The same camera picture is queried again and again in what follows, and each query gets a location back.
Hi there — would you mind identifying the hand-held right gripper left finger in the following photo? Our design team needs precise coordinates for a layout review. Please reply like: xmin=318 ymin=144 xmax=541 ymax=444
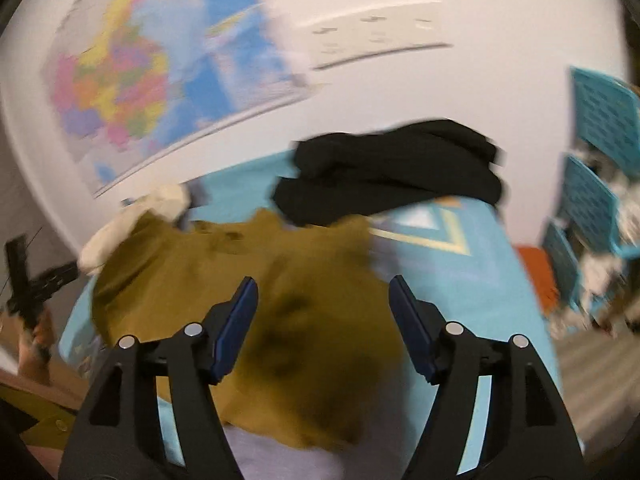
xmin=59 ymin=276 xmax=260 ymax=480

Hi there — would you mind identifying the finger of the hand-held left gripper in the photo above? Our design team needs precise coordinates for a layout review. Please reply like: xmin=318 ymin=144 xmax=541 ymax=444
xmin=31 ymin=262 xmax=81 ymax=299

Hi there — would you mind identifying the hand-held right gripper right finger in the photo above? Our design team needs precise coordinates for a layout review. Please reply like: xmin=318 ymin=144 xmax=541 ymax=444
xmin=388 ymin=275 xmax=586 ymax=480

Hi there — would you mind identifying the olive green jacket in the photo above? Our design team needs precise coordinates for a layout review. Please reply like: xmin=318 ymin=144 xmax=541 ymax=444
xmin=92 ymin=210 xmax=407 ymax=449

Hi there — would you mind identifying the person's left hand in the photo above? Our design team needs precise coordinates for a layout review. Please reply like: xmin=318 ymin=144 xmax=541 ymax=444
xmin=18 ymin=310 xmax=54 ymax=387

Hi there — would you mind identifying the teal patterned bed sheet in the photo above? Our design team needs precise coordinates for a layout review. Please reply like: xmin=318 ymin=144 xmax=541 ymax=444
xmin=59 ymin=152 xmax=567 ymax=480

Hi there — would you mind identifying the cream garment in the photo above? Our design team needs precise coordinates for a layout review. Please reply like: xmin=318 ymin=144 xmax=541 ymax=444
xmin=79 ymin=183 xmax=194 ymax=277

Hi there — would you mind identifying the orange object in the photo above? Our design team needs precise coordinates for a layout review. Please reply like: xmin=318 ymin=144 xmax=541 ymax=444
xmin=515 ymin=245 xmax=559 ymax=317

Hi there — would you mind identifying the black garment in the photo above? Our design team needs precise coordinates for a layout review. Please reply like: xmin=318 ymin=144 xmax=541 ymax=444
xmin=271 ymin=119 xmax=504 ymax=228

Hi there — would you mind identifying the teal perforated plastic rack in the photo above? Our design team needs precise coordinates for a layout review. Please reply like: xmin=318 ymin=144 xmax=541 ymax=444
xmin=542 ymin=222 xmax=584 ymax=312
xmin=562 ymin=154 xmax=640 ymax=257
xmin=570 ymin=66 xmax=640 ymax=164

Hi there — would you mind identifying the colourful wall map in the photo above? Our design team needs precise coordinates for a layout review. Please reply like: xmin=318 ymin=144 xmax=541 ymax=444
xmin=42 ymin=0 xmax=312 ymax=197

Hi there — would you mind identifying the white wall socket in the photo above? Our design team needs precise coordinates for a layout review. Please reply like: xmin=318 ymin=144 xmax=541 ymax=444
xmin=350 ymin=11 xmax=402 ymax=59
xmin=306 ymin=21 xmax=352 ymax=69

